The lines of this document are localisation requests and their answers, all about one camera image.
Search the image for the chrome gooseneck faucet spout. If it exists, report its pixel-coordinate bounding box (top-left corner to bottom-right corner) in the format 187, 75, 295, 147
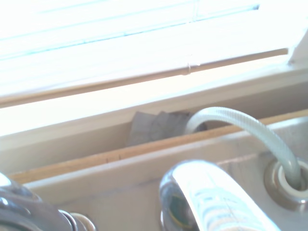
0, 171, 97, 231

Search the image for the wide white window blind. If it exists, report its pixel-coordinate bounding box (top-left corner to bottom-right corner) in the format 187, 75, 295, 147
0, 0, 289, 109

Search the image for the clear hose with sink grommet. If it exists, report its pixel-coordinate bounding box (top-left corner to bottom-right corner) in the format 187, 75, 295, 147
184, 106, 308, 213

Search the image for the grey folded cloth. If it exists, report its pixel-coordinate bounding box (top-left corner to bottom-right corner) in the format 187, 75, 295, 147
126, 111, 191, 147

